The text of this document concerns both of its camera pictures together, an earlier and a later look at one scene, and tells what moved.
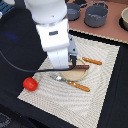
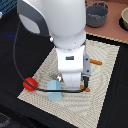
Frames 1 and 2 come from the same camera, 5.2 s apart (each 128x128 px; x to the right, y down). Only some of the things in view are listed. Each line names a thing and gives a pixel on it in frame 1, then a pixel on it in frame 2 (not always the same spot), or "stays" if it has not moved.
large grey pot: x=96 y=15 stays
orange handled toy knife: x=93 y=61 stays
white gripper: x=57 y=42 -> x=74 y=64
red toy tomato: x=30 y=84 stays
